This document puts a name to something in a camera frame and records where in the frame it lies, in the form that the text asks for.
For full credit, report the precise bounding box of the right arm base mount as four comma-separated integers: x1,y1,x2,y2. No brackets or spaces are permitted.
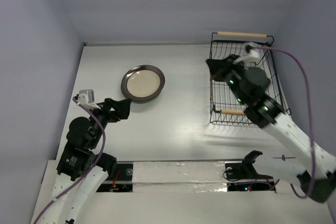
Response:
222,151,274,182

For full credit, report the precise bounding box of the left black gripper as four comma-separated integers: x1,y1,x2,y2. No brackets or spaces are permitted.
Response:
88,97,132,147

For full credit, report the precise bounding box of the dark rimmed plate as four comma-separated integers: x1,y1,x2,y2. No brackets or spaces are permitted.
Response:
121,65,165,98

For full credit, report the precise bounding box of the black wire dish rack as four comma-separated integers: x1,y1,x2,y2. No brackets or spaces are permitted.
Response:
209,32,291,127

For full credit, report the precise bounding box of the grey patterned plate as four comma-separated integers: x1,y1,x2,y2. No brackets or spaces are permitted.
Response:
124,95,158,104

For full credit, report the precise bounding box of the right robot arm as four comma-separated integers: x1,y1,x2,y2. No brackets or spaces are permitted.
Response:
206,55,335,203

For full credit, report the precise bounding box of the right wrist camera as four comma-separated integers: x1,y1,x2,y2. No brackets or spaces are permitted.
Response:
233,42,264,64

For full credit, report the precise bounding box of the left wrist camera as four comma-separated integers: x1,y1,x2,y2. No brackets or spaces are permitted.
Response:
73,89,101,110

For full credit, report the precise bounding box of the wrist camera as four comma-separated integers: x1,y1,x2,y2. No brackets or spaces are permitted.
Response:
233,42,264,64
73,89,101,110

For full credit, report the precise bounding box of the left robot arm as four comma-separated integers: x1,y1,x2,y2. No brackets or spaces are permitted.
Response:
34,90,131,223

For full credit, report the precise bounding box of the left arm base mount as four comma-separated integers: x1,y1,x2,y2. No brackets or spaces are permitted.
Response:
110,163,133,182

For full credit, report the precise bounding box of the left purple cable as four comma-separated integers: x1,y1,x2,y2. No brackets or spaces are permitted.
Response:
33,98,107,224

